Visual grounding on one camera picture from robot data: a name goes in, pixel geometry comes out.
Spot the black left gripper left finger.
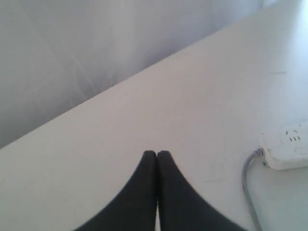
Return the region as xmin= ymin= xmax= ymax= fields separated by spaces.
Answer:
xmin=77 ymin=151 xmax=157 ymax=231

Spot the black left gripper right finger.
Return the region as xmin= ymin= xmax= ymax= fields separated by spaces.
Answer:
xmin=157 ymin=151 xmax=244 ymax=231

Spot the white power strip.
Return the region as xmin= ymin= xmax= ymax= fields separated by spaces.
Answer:
xmin=259 ymin=121 xmax=308 ymax=170

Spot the white curtain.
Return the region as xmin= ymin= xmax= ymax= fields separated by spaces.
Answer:
xmin=0 ymin=0 xmax=299 ymax=150

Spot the grey power cable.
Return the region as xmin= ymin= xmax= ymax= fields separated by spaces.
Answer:
xmin=241 ymin=148 xmax=265 ymax=231

